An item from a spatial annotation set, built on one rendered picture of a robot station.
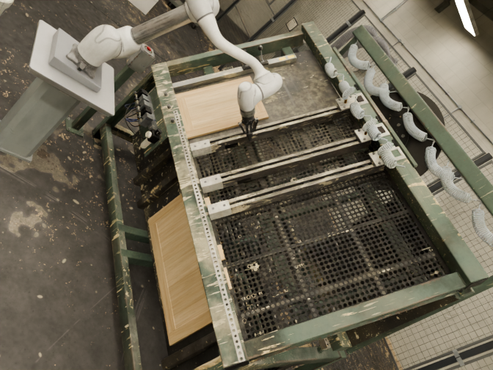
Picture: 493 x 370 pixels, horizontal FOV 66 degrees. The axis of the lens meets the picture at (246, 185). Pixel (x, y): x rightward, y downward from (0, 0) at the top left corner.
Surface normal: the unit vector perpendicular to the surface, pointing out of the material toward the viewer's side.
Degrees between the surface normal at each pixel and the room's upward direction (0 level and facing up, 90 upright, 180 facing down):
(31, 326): 0
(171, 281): 90
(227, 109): 55
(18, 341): 0
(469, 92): 90
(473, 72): 90
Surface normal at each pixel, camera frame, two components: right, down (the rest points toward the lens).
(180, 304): -0.60, -0.29
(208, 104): -0.06, -0.55
